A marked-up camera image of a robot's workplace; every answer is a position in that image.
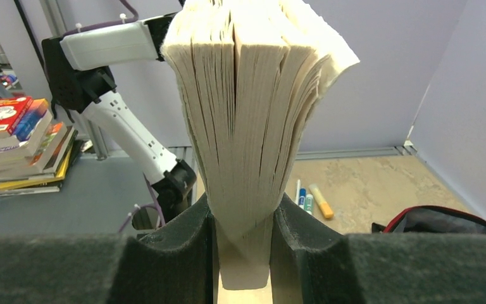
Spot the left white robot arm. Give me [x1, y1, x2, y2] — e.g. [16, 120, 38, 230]
[41, 14, 197, 226]

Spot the red backpack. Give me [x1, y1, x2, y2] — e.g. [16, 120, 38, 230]
[371, 205, 486, 235]

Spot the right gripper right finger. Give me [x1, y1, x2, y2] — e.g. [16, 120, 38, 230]
[270, 197, 486, 303]

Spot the stack of books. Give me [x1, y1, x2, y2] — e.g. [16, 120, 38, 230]
[0, 96, 82, 196]

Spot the green white glue stick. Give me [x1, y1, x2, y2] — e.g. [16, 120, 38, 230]
[304, 193, 315, 215]

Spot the green treehouse paperback book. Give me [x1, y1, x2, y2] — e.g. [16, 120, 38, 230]
[161, 1, 359, 290]

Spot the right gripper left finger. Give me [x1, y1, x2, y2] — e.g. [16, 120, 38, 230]
[0, 196, 215, 303]

